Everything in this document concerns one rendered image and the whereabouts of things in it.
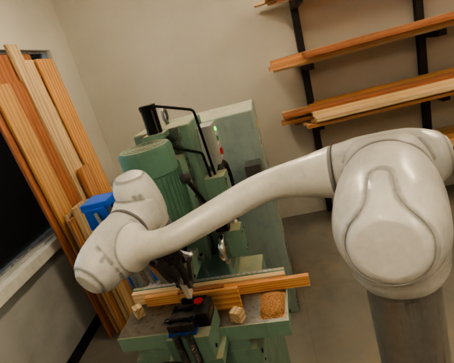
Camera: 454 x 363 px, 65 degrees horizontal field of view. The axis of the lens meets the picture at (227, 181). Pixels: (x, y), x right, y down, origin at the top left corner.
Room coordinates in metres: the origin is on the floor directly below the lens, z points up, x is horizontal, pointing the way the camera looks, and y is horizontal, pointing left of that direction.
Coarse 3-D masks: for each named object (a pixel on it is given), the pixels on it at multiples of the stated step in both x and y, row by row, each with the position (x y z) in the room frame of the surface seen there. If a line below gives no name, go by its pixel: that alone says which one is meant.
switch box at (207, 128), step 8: (208, 128) 1.36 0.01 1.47; (216, 128) 1.45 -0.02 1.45; (200, 136) 1.37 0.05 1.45; (208, 136) 1.37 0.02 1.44; (200, 144) 1.38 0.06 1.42; (208, 144) 1.37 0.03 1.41; (216, 144) 1.37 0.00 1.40; (216, 152) 1.36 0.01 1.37; (208, 160) 1.37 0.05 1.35; (216, 160) 1.36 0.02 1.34
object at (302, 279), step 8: (256, 280) 1.09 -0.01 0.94; (264, 280) 1.08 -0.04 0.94; (272, 280) 1.06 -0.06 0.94; (280, 280) 1.05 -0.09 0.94; (288, 280) 1.05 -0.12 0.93; (296, 280) 1.04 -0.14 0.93; (304, 280) 1.04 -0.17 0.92; (240, 288) 1.09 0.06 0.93; (248, 288) 1.08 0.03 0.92; (256, 288) 1.07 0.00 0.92; (264, 288) 1.07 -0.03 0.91; (272, 288) 1.06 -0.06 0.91; (280, 288) 1.06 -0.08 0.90; (152, 296) 1.17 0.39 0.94; (160, 296) 1.15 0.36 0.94; (168, 296) 1.15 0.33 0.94; (176, 296) 1.14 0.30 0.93; (152, 304) 1.16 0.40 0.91; (160, 304) 1.16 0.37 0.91; (168, 304) 1.15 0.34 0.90
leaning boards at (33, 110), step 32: (0, 64) 2.54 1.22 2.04; (32, 64) 2.86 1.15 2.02; (0, 96) 2.32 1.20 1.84; (32, 96) 2.64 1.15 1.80; (64, 96) 3.02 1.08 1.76; (0, 128) 2.24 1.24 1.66; (32, 128) 2.51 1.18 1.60; (64, 128) 2.87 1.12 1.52; (32, 160) 2.31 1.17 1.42; (64, 160) 2.64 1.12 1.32; (96, 160) 3.04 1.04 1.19; (64, 192) 2.44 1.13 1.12; (96, 192) 2.71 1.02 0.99; (64, 224) 2.29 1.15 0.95; (128, 288) 2.48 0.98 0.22
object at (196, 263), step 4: (188, 248) 1.22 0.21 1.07; (192, 248) 1.21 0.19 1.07; (196, 248) 1.20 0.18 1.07; (196, 252) 1.19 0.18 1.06; (192, 256) 1.15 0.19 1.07; (196, 256) 1.17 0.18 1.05; (192, 260) 1.13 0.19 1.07; (196, 260) 1.16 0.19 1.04; (184, 264) 1.11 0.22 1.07; (196, 264) 1.15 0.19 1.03; (200, 264) 1.19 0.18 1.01; (196, 268) 1.14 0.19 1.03; (196, 272) 1.12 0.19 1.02; (196, 276) 1.11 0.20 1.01; (192, 280) 1.08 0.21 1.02
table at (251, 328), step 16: (288, 288) 1.09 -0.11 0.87; (144, 304) 1.19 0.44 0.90; (176, 304) 1.14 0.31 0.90; (256, 304) 1.01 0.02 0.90; (288, 304) 0.98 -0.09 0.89; (128, 320) 1.12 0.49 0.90; (144, 320) 1.09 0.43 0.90; (160, 320) 1.07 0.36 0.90; (224, 320) 0.98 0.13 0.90; (256, 320) 0.94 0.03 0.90; (272, 320) 0.92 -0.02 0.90; (288, 320) 0.90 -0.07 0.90; (128, 336) 1.03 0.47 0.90; (144, 336) 1.01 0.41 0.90; (160, 336) 0.99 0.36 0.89; (224, 336) 0.94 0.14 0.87; (240, 336) 0.94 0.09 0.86; (256, 336) 0.92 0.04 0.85; (272, 336) 0.91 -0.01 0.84; (224, 352) 0.88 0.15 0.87
